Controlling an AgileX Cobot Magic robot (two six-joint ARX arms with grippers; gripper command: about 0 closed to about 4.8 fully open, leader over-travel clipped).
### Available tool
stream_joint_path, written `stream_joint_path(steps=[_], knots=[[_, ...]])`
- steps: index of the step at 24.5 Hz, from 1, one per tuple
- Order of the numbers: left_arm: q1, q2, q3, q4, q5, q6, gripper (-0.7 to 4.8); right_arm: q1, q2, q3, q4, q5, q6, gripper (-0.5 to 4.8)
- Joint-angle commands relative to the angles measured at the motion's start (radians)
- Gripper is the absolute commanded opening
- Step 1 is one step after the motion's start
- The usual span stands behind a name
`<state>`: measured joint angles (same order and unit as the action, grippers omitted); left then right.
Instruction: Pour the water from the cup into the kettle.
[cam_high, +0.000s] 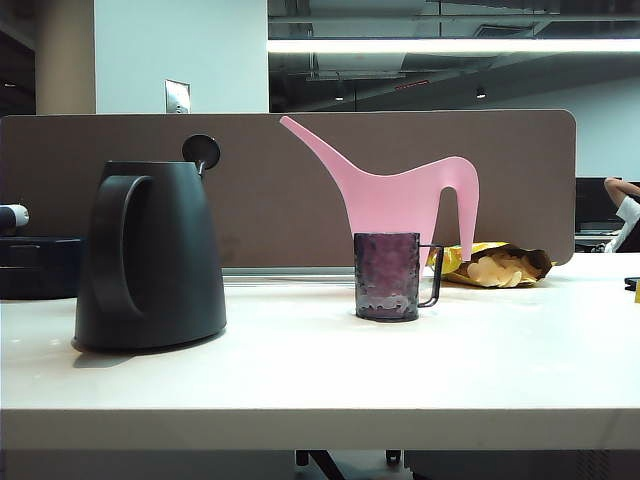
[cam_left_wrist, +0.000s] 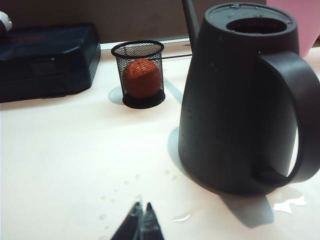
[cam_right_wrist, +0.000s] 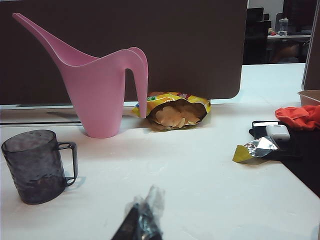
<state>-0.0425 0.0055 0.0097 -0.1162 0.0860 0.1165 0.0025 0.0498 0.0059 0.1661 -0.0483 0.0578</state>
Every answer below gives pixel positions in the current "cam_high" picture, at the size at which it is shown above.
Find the black monitor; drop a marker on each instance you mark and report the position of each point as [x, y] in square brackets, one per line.
[592, 205]

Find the white and black cylinder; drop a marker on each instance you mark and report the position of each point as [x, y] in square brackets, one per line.
[12, 217]

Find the black table leg frame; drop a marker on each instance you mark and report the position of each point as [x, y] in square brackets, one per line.
[315, 462]

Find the black box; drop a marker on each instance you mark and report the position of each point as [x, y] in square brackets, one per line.
[35, 270]

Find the small black flat object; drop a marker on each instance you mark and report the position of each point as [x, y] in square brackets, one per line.
[632, 283]

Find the black kettle with spout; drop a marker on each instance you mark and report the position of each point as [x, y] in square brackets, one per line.
[170, 250]

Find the pink plastic watering can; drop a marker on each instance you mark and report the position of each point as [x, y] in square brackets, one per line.
[390, 200]

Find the person in white shirt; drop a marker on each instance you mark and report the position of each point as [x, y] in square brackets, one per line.
[627, 210]

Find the brown desk divider panel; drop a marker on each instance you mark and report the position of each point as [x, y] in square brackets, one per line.
[280, 210]

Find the purple textured glass cup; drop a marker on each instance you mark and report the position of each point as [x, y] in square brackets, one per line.
[385, 275]

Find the silver wall plate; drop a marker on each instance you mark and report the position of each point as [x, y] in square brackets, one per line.
[177, 96]

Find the yellow potato chip bag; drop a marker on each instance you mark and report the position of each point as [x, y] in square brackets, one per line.
[500, 270]

